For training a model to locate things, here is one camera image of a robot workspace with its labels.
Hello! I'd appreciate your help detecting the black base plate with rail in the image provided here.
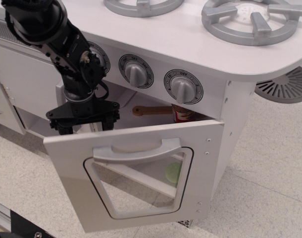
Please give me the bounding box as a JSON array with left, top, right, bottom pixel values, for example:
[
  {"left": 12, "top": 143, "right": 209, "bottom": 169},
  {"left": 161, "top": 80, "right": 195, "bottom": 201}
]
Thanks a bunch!
[{"left": 0, "top": 204, "right": 54, "bottom": 238}]

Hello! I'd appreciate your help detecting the red toy can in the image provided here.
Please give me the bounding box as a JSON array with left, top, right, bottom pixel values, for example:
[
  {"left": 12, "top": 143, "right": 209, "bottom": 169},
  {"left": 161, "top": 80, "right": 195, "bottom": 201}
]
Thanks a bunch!
[{"left": 172, "top": 104, "right": 196, "bottom": 123}]

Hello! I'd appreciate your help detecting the grey stove knob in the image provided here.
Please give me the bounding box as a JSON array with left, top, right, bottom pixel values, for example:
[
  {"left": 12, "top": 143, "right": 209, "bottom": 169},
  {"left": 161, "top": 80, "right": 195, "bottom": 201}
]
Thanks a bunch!
[
  {"left": 118, "top": 54, "right": 154, "bottom": 89},
  {"left": 164, "top": 69, "right": 204, "bottom": 105},
  {"left": 88, "top": 42, "right": 110, "bottom": 73}
]

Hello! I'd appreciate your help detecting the grey middle stove knob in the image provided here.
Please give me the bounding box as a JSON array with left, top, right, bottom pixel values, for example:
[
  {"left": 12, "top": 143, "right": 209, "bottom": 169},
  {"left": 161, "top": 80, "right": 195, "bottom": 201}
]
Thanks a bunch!
[{"left": 118, "top": 54, "right": 154, "bottom": 89}]

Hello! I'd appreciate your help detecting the wooden spoon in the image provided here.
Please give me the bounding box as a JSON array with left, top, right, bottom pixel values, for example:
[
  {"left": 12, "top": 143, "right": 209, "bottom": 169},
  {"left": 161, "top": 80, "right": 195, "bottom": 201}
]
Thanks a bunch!
[{"left": 132, "top": 106, "right": 173, "bottom": 116}]

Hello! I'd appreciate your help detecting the white oven door with window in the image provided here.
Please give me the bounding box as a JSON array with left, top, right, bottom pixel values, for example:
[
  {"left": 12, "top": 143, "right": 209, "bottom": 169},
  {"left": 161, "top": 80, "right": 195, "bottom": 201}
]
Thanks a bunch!
[{"left": 44, "top": 120, "right": 224, "bottom": 233}]

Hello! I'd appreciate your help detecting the grey burner grate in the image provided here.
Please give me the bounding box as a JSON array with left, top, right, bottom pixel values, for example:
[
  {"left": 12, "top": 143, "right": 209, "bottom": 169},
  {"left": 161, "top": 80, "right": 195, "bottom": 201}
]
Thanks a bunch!
[
  {"left": 201, "top": 0, "right": 302, "bottom": 46},
  {"left": 103, "top": 0, "right": 184, "bottom": 18}
]

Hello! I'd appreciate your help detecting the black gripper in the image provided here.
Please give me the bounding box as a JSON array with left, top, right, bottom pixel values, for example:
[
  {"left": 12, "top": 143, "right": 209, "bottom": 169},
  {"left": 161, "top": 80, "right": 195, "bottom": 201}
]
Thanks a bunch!
[{"left": 46, "top": 98, "right": 120, "bottom": 135}]

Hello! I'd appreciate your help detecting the white toy kitchen stove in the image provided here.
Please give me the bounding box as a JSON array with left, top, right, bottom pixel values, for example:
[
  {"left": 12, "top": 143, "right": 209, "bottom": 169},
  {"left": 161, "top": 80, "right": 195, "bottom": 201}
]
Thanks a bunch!
[{"left": 0, "top": 0, "right": 302, "bottom": 232}]

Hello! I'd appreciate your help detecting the grey left burner grate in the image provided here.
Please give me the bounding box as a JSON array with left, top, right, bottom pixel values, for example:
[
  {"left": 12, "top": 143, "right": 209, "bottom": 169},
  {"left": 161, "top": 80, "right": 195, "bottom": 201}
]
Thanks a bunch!
[{"left": 103, "top": 0, "right": 184, "bottom": 18}]

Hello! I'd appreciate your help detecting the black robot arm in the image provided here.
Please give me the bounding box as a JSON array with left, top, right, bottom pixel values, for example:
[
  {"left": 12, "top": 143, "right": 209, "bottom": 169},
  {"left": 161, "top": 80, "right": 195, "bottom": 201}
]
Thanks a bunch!
[{"left": 1, "top": 0, "right": 120, "bottom": 135}]

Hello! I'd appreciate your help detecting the grey right burner grate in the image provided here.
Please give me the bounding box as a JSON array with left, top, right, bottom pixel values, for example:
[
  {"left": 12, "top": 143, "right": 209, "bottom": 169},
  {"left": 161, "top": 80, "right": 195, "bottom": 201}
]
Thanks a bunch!
[{"left": 201, "top": 0, "right": 302, "bottom": 46}]

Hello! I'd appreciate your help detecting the grey left stove knob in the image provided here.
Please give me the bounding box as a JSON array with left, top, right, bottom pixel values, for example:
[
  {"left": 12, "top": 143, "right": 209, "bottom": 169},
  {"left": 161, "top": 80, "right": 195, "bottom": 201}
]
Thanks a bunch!
[{"left": 88, "top": 42, "right": 110, "bottom": 73}]

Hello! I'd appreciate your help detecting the grey right stove knob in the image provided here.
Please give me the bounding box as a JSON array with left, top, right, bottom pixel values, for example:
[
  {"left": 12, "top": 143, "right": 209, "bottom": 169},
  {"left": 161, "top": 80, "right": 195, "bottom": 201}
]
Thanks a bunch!
[{"left": 164, "top": 69, "right": 204, "bottom": 105}]

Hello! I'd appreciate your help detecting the aluminium extrusion foot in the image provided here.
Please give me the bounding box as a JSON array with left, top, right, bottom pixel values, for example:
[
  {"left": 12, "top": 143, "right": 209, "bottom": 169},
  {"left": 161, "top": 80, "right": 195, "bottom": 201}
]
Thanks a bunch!
[{"left": 178, "top": 219, "right": 194, "bottom": 229}]

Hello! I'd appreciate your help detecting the grey vent grille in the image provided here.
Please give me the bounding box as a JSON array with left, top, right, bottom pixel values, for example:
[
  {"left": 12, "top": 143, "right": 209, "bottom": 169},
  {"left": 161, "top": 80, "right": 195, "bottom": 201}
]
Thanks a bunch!
[{"left": 0, "top": 21, "right": 24, "bottom": 45}]

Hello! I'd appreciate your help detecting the grey cabinet door handle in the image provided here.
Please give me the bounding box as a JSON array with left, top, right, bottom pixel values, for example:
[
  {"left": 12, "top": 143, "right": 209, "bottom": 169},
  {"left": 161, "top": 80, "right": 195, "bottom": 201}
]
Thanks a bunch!
[{"left": 55, "top": 83, "right": 82, "bottom": 133}]

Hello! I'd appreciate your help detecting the white left cabinet door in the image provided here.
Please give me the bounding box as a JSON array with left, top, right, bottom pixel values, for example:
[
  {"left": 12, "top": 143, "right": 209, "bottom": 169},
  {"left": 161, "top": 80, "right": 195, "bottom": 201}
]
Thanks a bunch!
[{"left": 0, "top": 83, "right": 26, "bottom": 134}]

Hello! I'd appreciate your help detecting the green toy in oven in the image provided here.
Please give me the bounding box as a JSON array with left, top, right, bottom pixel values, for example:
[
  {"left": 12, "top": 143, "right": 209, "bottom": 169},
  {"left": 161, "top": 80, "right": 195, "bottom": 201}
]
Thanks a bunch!
[{"left": 165, "top": 162, "right": 182, "bottom": 183}]

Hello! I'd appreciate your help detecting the grey oven door handle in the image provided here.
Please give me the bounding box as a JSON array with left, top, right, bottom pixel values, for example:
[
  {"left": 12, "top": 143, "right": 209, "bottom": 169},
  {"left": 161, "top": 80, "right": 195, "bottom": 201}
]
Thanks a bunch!
[{"left": 93, "top": 138, "right": 182, "bottom": 165}]

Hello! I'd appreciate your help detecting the grey slotted round disc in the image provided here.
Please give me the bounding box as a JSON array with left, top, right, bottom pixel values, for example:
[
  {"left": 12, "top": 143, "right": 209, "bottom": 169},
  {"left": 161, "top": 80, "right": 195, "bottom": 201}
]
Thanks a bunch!
[{"left": 255, "top": 66, "right": 302, "bottom": 104}]

